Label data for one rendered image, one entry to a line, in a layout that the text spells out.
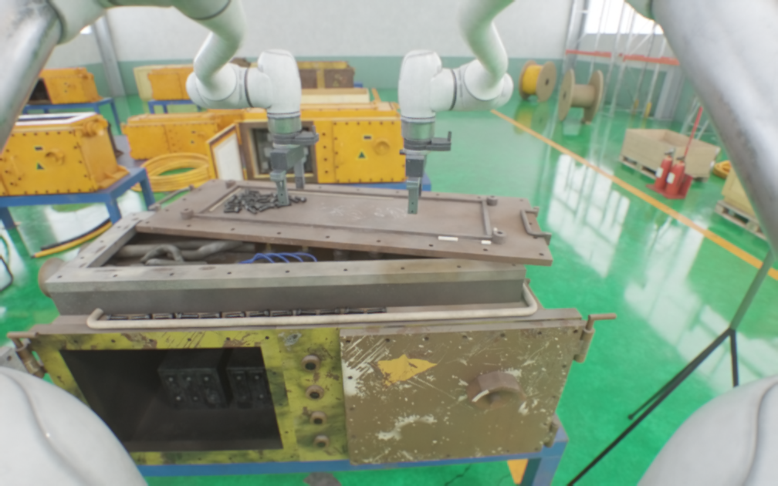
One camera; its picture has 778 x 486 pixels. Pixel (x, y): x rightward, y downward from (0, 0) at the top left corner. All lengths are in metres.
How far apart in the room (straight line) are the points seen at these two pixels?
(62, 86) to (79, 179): 7.21
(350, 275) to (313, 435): 0.57
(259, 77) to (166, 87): 9.22
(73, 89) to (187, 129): 4.50
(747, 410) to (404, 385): 0.95
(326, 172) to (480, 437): 2.82
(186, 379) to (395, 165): 2.67
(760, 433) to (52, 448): 0.37
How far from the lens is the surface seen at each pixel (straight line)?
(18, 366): 1.37
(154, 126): 7.52
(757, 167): 0.48
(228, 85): 1.09
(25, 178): 4.69
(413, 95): 1.00
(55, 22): 0.63
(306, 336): 1.05
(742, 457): 0.28
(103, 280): 1.23
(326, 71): 9.36
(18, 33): 0.58
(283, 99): 1.09
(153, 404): 1.80
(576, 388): 2.76
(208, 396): 1.62
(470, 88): 1.01
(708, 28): 0.53
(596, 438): 2.55
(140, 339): 1.19
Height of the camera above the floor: 1.90
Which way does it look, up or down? 29 degrees down
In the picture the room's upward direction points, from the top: straight up
